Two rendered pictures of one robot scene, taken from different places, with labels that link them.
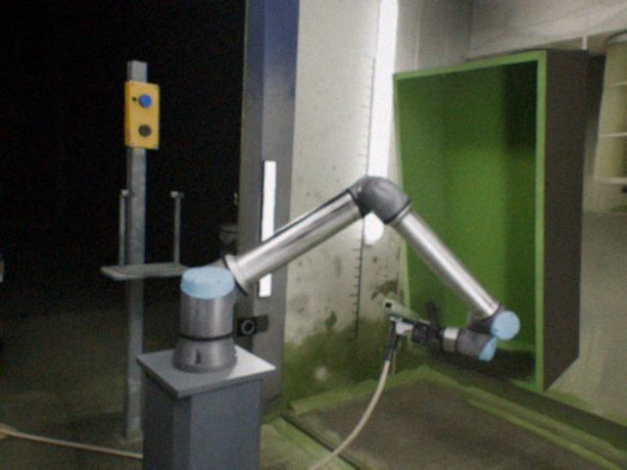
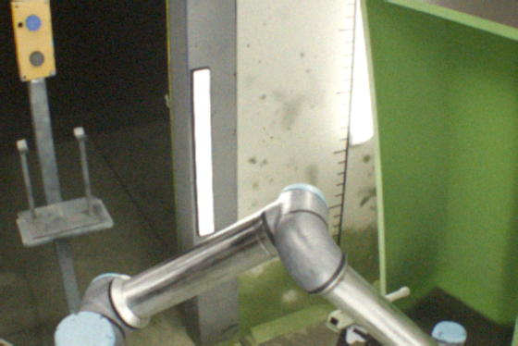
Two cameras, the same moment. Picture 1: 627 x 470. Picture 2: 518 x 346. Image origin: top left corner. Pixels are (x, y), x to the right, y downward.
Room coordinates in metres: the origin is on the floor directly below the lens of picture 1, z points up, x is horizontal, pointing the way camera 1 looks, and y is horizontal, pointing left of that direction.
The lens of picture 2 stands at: (0.55, -0.28, 1.90)
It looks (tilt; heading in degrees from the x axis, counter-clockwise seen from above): 27 degrees down; 11
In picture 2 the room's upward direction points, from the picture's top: straight up
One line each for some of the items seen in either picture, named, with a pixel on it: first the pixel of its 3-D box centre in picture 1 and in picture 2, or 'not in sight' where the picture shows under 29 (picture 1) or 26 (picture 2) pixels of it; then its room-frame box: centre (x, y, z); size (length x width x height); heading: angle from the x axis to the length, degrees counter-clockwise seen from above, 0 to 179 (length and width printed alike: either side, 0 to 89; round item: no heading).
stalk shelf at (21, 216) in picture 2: (148, 270); (62, 219); (2.15, 0.71, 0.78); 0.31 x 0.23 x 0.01; 129
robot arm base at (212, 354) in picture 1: (206, 346); not in sight; (1.50, 0.32, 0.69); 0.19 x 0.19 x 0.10
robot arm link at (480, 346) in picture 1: (476, 344); not in sight; (1.78, -0.56, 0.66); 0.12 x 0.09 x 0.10; 59
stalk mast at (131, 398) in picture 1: (135, 257); (52, 192); (2.25, 0.80, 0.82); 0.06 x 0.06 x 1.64; 39
